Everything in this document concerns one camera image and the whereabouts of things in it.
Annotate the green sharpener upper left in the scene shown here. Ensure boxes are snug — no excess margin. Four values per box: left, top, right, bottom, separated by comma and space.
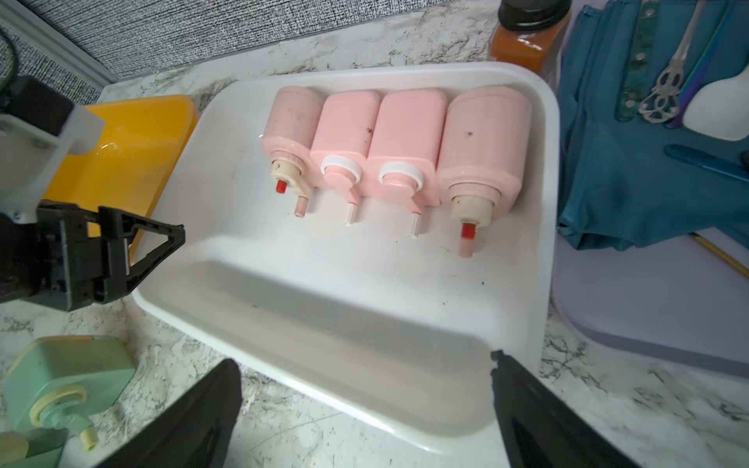
4, 335, 137, 452

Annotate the blue spoon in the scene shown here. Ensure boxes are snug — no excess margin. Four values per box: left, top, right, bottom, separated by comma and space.
663, 144, 748, 183

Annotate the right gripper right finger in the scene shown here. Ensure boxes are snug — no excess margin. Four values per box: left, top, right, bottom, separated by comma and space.
491, 350, 637, 468

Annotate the green sharpener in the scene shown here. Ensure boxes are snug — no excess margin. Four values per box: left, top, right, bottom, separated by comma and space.
1, 429, 68, 468
4, 335, 137, 452

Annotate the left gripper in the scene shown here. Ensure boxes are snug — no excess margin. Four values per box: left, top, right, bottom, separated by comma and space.
0, 198, 187, 312

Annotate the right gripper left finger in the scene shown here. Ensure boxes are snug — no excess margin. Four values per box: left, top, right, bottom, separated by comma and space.
99, 359, 242, 467

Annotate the pink sharpener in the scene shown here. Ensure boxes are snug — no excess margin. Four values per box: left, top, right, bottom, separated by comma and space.
362, 88, 448, 238
311, 90, 382, 226
261, 86, 325, 218
436, 86, 532, 259

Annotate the iridescent spoon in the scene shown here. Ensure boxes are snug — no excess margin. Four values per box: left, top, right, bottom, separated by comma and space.
665, 0, 737, 130

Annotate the yellow storage box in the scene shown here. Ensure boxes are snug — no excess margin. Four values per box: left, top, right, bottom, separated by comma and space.
44, 95, 199, 218

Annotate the gold utensil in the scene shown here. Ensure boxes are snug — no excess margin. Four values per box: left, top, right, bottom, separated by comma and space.
689, 232, 749, 278

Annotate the white plastic spoon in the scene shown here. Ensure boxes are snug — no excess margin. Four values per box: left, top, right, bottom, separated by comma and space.
683, 66, 749, 142

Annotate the teal cloth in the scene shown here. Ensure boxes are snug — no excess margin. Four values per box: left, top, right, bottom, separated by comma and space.
558, 1, 748, 251

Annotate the lavender tray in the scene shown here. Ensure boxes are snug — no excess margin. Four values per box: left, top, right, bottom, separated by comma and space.
549, 0, 749, 378

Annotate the orange spice jar black lid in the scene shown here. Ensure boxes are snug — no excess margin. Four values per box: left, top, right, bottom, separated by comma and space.
488, 0, 573, 83

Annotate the white storage box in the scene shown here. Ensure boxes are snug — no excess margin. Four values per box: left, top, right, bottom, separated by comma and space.
134, 62, 559, 454

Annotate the green handled knife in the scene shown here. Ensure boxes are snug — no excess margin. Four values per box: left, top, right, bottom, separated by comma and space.
616, 0, 660, 122

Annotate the green sharpener centre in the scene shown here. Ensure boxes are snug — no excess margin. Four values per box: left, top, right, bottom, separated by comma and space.
1, 429, 68, 468

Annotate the silver ornate spoon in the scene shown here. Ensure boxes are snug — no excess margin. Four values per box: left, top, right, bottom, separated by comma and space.
638, 0, 708, 124

